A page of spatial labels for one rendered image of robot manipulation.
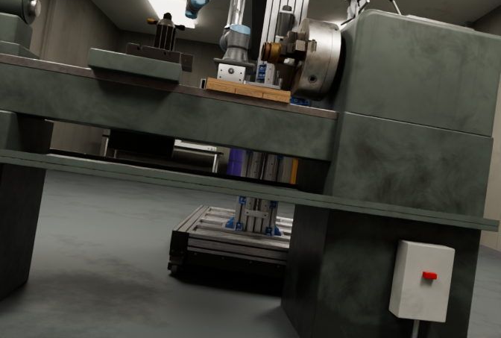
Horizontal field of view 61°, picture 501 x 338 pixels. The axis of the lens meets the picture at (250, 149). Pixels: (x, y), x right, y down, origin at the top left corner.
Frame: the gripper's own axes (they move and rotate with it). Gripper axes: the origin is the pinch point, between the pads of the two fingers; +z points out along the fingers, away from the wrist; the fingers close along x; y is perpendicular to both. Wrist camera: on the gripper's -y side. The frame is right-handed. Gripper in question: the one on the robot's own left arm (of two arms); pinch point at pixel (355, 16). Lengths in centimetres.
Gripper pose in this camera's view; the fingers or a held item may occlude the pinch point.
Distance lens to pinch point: 201.9
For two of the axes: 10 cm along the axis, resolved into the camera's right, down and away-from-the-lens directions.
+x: -9.8, -1.5, -1.4
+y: -1.4, 0.1, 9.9
